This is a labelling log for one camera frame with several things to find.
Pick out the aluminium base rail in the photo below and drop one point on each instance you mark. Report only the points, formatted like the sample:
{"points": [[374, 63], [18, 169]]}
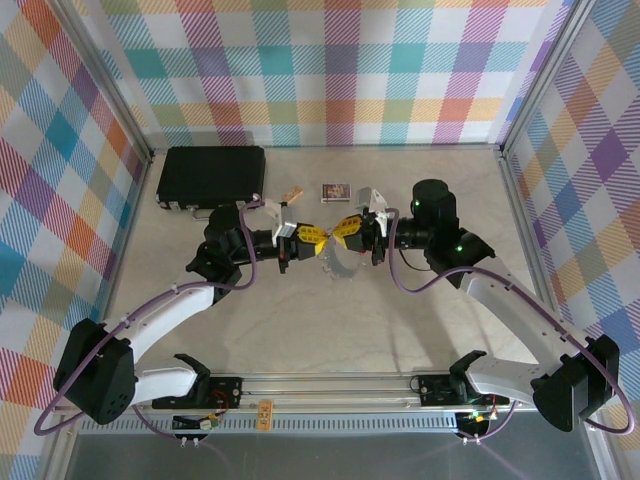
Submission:
{"points": [[325, 387]]}

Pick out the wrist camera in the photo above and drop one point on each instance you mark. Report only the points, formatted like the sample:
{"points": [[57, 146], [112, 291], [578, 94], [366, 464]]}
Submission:
{"points": [[367, 197], [285, 230]]}

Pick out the small circuit board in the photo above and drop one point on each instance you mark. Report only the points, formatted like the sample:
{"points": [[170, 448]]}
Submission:
{"points": [[475, 417], [207, 424]]}

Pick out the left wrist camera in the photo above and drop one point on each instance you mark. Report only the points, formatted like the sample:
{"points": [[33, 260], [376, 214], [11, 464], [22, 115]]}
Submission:
{"points": [[285, 230]]}

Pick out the small tan matchbox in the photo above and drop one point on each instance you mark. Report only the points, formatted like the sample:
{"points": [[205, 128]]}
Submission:
{"points": [[294, 194]]}

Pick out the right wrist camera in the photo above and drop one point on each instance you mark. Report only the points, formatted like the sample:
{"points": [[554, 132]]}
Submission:
{"points": [[367, 197]]}

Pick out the small picture card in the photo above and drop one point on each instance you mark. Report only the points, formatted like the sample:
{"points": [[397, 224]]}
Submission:
{"points": [[335, 192]]}

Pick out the grey metal shelf plate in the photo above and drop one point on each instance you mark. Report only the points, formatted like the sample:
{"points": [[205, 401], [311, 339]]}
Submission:
{"points": [[325, 460]]}

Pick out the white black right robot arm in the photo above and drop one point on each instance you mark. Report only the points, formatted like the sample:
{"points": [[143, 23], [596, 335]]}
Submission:
{"points": [[520, 310]]}

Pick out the small wooden tag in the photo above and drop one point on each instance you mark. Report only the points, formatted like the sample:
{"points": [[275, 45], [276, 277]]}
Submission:
{"points": [[265, 415]]}

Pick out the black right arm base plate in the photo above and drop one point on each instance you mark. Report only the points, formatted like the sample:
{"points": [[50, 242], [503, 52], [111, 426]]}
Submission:
{"points": [[435, 390]]}

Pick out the aluminium back rail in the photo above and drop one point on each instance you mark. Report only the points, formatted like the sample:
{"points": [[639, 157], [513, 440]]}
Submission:
{"points": [[325, 146]]}

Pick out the aluminium corner post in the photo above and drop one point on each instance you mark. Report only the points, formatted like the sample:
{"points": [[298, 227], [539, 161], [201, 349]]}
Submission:
{"points": [[545, 75], [107, 85]]}

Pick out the black hard case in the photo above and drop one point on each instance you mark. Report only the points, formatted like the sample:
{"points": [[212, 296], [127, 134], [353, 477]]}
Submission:
{"points": [[210, 175]]}

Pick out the aluminium side rail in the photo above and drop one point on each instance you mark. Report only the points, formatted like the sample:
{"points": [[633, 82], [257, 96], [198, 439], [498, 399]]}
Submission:
{"points": [[531, 225], [121, 250]]}

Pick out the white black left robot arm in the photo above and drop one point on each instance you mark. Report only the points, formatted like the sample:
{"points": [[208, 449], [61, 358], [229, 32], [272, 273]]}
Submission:
{"points": [[170, 310]]}

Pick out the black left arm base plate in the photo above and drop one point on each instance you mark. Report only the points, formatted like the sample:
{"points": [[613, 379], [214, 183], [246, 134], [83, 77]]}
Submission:
{"points": [[225, 390]]}

